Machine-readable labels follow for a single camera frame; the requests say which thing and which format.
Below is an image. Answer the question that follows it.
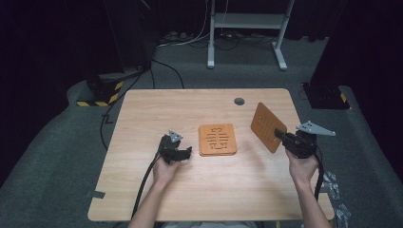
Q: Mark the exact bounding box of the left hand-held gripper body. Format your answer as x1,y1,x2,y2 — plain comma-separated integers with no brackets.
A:
158,129,184,165

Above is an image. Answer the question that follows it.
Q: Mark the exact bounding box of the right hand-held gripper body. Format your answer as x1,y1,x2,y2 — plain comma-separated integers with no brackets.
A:
282,121,336,159

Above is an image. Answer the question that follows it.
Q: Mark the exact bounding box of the single orange cutout coaster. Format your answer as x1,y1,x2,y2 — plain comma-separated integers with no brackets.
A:
250,102,288,155

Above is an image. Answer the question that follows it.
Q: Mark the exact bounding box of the stack of orange coasters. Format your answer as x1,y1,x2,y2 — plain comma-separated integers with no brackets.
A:
199,123,239,158

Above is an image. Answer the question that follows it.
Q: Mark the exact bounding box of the person's left hand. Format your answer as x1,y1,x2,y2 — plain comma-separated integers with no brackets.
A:
153,157,182,187

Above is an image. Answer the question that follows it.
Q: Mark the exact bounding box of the person's right hand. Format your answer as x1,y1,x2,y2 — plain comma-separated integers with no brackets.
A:
285,150,319,186

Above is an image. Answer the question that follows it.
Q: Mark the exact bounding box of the crumpled clear plastic scrap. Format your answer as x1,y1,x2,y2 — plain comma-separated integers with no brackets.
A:
335,203,352,228
322,170,342,200

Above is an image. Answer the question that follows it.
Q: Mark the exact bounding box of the black perforated stand base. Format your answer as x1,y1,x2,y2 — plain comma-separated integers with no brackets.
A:
301,82,352,110

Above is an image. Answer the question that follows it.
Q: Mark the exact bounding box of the black stand base striped edge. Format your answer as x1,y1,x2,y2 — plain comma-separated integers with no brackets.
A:
76,71,125,107

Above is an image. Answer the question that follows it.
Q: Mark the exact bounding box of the grey power strip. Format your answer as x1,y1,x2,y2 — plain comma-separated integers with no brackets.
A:
161,30,192,44

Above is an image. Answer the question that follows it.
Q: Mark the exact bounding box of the black braided right gripper cable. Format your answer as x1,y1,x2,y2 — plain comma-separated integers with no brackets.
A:
313,145,325,202

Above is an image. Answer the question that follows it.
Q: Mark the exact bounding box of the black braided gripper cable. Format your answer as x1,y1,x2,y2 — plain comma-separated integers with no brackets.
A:
313,145,325,202
131,151,163,219

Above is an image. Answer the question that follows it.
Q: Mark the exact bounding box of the black braided left gripper cable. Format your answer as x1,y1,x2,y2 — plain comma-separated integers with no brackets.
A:
131,151,163,219

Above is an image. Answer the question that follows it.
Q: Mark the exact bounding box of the black floor cable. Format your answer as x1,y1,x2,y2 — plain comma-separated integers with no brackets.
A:
100,58,185,150

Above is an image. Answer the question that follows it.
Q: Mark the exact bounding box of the white floor cable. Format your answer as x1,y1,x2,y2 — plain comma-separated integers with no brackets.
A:
156,0,211,48

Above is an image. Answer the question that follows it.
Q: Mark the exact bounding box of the white metal stand frame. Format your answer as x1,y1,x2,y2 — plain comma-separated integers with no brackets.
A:
206,0,296,71

